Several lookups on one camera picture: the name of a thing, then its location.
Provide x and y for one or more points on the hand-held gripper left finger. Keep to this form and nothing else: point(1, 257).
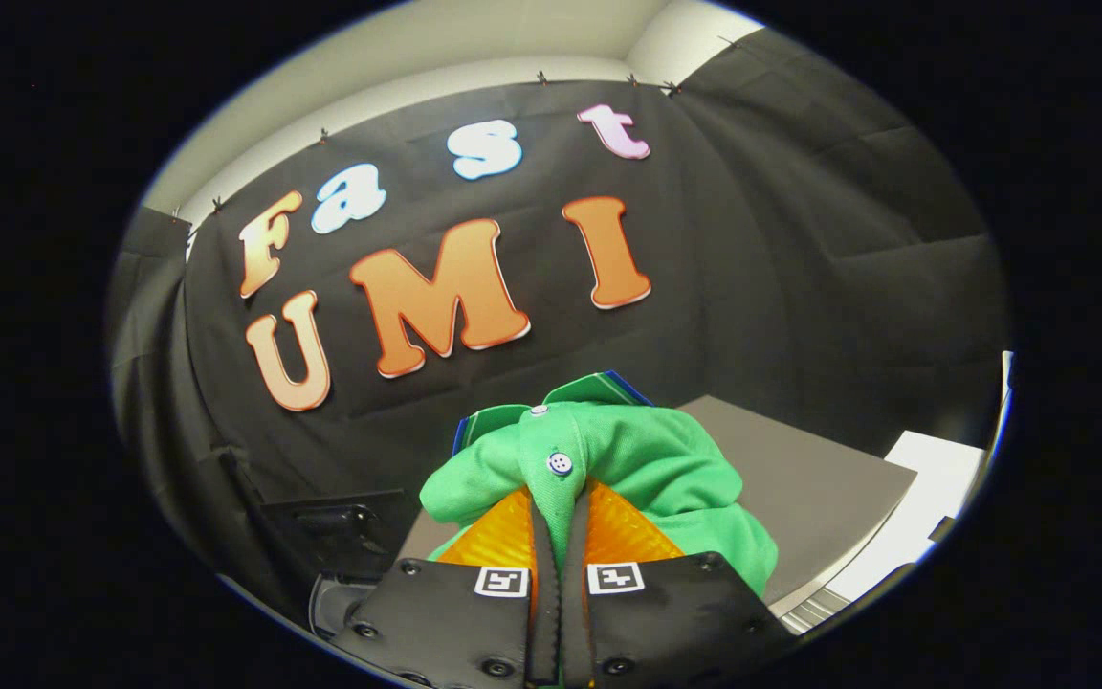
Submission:
point(455, 622)

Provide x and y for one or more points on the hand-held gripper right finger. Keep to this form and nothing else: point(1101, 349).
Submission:
point(675, 622)

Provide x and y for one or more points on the green polo shirt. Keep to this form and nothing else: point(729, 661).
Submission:
point(647, 459)

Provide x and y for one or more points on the black backdrop cloth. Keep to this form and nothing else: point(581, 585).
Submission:
point(752, 239)

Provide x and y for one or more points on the row of black cloth clips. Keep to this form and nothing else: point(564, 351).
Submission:
point(542, 77)

